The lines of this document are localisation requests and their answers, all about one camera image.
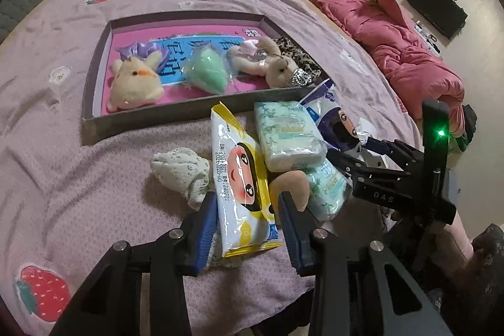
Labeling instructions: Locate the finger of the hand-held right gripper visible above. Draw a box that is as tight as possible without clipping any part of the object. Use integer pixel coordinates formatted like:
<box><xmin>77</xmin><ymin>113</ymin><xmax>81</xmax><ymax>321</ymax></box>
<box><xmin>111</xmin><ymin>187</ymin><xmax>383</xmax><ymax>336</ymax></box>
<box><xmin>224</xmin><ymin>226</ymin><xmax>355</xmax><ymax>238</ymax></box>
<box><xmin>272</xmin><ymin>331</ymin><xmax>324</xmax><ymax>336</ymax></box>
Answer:
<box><xmin>362</xmin><ymin>136</ymin><xmax>426</xmax><ymax>168</ymax></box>
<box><xmin>326</xmin><ymin>148</ymin><xmax>390</xmax><ymax>183</ymax></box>

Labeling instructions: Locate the dark floral clothing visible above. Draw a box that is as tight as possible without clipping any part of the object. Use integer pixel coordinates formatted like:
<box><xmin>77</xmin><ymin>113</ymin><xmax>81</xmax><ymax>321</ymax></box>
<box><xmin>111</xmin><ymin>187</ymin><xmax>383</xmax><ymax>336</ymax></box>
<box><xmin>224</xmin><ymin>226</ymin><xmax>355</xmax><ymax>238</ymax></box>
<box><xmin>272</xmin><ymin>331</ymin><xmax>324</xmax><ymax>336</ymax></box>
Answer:
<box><xmin>425</xmin><ymin>224</ymin><xmax>504</xmax><ymax>336</ymax></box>

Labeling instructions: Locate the yellow wet wipes packet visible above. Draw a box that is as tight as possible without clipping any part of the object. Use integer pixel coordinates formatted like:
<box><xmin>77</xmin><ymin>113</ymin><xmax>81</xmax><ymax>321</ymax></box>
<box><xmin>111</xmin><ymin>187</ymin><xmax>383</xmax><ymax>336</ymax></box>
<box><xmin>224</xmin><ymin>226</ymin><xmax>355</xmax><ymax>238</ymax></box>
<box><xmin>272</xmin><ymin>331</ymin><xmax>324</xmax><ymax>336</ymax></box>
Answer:
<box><xmin>210</xmin><ymin>102</ymin><xmax>284</xmax><ymax>258</ymax></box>

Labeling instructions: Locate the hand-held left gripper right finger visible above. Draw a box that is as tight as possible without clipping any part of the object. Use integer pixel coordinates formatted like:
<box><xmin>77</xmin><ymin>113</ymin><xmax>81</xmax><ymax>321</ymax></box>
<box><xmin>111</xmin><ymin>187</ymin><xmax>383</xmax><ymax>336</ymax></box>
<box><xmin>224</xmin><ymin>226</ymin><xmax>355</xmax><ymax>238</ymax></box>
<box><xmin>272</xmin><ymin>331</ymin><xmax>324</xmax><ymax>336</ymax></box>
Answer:
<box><xmin>279</xmin><ymin>191</ymin><xmax>453</xmax><ymax>336</ymax></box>

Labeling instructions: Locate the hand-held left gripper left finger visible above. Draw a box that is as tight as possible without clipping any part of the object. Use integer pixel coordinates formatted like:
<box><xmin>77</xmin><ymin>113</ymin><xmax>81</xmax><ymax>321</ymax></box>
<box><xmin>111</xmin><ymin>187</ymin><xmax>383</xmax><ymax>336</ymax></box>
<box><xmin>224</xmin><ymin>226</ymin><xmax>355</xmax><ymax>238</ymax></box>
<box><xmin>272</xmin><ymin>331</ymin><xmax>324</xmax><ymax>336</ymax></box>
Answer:
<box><xmin>49</xmin><ymin>191</ymin><xmax>219</xmax><ymax>336</ymax></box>

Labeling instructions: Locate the beige plush bunny silver bow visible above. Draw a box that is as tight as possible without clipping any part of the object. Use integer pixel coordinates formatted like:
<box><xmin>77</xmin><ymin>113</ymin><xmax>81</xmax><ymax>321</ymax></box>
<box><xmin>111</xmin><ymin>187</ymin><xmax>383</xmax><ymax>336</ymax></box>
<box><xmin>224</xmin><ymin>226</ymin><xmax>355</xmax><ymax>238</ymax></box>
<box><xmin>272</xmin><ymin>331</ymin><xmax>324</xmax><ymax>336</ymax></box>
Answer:
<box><xmin>227</xmin><ymin>37</ymin><xmax>318</xmax><ymax>88</ymax></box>

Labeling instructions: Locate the green makeup sponge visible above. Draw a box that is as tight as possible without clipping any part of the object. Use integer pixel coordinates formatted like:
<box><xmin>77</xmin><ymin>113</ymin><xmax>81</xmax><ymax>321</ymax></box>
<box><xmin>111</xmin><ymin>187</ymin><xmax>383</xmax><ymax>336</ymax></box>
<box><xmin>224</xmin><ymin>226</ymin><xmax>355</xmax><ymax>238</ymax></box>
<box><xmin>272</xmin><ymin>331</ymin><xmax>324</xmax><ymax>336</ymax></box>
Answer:
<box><xmin>182</xmin><ymin>45</ymin><xmax>237</xmax><ymax>94</ymax></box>

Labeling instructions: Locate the slim tissue pack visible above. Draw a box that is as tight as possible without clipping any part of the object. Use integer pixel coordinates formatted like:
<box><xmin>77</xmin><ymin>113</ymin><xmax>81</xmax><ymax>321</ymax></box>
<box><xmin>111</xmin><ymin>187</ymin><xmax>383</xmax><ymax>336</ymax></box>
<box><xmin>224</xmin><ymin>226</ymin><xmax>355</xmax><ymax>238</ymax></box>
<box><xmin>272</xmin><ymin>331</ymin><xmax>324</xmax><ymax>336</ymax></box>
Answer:
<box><xmin>303</xmin><ymin>159</ymin><xmax>352</xmax><ymax>222</ymax></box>

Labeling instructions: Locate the person's right forearm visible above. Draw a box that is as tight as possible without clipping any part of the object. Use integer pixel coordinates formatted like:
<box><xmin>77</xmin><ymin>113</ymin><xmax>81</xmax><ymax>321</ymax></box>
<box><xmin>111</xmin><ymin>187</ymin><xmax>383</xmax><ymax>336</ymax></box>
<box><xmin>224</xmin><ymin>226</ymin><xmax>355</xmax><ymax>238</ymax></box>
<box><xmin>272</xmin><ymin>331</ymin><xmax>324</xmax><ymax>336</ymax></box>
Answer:
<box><xmin>443</xmin><ymin>218</ymin><xmax>475</xmax><ymax>262</ymax></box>

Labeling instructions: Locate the cream plush bunny purple bow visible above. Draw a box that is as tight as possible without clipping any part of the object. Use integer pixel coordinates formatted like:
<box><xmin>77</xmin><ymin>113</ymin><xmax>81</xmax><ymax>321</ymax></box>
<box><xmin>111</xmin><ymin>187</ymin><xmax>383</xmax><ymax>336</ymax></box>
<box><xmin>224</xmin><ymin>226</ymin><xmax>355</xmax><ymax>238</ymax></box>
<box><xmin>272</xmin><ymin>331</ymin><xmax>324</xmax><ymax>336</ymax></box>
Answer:
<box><xmin>107</xmin><ymin>42</ymin><xmax>165</xmax><ymax>112</ymax></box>

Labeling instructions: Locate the white power strip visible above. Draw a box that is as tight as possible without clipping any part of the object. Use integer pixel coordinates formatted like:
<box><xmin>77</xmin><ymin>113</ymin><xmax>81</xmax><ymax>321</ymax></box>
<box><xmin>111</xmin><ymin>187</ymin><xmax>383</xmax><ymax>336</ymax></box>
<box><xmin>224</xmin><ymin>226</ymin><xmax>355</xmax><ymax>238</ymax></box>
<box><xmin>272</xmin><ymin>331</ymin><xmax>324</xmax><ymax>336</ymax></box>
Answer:
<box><xmin>411</xmin><ymin>17</ymin><xmax>444</xmax><ymax>55</ymax></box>

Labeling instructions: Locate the pink quilt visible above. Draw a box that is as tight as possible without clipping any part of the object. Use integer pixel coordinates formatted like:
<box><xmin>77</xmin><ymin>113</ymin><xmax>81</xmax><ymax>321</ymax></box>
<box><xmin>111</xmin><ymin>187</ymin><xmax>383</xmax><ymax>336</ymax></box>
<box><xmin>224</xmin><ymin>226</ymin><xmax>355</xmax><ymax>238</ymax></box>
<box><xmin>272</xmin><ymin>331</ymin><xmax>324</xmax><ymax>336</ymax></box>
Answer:
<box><xmin>252</xmin><ymin>0</ymin><xmax>466</xmax><ymax>124</ymax></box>

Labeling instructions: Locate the grey cardboard box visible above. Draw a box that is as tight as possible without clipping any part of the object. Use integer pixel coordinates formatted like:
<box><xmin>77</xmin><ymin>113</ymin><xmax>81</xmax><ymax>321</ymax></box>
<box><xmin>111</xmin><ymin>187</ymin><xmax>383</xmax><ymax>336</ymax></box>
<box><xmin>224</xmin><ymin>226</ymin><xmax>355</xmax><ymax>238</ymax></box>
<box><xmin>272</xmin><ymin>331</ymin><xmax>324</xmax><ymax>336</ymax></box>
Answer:
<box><xmin>81</xmin><ymin>14</ymin><xmax>333</xmax><ymax>147</ymax></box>

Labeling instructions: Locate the black television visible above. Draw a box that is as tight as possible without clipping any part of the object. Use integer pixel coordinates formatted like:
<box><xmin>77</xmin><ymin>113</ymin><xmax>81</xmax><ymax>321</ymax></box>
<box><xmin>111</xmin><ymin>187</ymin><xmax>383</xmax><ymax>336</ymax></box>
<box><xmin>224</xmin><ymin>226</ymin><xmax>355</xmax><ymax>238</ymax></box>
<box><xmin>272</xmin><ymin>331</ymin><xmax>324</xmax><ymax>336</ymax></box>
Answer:
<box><xmin>404</xmin><ymin>0</ymin><xmax>468</xmax><ymax>39</ymax></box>

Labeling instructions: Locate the peach powder puff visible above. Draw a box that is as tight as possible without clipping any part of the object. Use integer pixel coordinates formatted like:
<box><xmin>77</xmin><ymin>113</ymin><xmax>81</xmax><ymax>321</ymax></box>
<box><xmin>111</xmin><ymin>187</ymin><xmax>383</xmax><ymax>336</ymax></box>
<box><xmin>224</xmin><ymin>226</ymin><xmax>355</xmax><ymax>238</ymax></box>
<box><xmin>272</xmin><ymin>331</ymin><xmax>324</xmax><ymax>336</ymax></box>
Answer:
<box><xmin>270</xmin><ymin>171</ymin><xmax>312</xmax><ymax>213</ymax></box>

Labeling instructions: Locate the purple white foil packet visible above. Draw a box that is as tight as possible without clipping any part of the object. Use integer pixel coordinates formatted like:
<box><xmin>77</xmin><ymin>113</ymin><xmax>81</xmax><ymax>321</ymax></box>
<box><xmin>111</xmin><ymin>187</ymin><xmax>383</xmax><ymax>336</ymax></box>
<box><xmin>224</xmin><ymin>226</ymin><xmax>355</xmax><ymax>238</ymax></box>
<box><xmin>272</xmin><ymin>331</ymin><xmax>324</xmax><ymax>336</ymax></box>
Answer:
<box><xmin>299</xmin><ymin>79</ymin><xmax>384</xmax><ymax>167</ymax></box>

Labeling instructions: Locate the purple printed bedsheet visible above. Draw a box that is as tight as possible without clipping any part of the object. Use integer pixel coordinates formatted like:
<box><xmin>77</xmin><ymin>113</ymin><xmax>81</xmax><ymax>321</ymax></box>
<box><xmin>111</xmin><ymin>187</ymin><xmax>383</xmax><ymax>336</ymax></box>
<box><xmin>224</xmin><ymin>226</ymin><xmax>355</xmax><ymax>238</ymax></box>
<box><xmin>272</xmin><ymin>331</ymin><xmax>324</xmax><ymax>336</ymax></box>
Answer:
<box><xmin>0</xmin><ymin>0</ymin><xmax>428</xmax><ymax>325</ymax></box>

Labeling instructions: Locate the cream floral scrunchie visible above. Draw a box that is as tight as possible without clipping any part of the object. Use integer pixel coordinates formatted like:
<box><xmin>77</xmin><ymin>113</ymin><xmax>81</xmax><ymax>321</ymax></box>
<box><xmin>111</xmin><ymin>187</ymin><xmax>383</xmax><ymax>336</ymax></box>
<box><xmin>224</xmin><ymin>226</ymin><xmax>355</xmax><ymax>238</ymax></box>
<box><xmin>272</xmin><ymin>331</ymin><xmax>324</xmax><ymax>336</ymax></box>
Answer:
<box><xmin>150</xmin><ymin>147</ymin><xmax>211</xmax><ymax>211</ymax></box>

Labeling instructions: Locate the leopard print scrunchie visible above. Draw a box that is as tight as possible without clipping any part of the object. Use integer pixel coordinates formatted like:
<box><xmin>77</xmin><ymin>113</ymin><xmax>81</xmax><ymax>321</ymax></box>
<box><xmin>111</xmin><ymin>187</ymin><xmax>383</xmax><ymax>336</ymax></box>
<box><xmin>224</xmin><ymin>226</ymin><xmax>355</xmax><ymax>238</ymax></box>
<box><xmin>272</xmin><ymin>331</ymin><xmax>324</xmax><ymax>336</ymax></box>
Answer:
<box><xmin>273</xmin><ymin>37</ymin><xmax>324</xmax><ymax>79</ymax></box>

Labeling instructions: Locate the large green-print tissue pack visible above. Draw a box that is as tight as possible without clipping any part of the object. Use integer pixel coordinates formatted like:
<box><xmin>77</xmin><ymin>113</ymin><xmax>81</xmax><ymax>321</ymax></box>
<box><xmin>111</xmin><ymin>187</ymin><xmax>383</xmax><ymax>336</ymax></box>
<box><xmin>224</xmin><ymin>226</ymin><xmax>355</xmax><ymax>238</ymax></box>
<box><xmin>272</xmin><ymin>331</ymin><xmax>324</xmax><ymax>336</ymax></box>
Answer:
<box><xmin>253</xmin><ymin>100</ymin><xmax>328</xmax><ymax>171</ymax></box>

